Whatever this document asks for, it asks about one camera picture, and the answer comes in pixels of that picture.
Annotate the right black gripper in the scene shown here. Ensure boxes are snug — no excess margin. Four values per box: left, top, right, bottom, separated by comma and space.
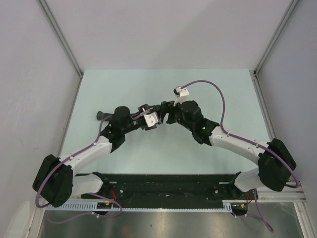
155, 97, 194, 131

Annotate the black corrugated hose with nut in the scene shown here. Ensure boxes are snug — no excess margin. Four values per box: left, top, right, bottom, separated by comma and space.
96, 105, 164, 126

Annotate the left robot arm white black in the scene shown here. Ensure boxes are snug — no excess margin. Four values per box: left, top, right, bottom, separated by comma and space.
32, 104, 161, 208

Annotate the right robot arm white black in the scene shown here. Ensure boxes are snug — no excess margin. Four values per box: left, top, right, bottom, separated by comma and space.
159, 101, 296, 199

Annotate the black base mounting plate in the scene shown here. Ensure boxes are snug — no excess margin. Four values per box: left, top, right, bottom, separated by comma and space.
79, 173, 290, 210

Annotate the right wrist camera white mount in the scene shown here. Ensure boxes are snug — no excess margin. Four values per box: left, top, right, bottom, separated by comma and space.
173, 86, 190, 107

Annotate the grey slotted cable duct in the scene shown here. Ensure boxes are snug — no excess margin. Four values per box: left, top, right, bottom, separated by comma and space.
46, 201, 232, 213

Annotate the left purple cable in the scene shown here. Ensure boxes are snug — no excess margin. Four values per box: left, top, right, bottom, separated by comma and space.
35, 111, 152, 224

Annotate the aluminium extrusion rail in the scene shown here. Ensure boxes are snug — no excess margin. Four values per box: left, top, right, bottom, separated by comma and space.
257, 185, 306, 202

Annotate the left aluminium frame post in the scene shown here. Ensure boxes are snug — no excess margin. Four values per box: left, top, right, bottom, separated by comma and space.
36, 0, 84, 79

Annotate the aluminium frame post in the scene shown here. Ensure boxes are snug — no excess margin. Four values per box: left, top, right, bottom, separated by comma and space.
36, 0, 84, 79
253, 0, 301, 76

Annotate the right aluminium frame post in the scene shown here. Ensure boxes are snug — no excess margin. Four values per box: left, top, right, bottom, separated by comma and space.
253, 0, 301, 76

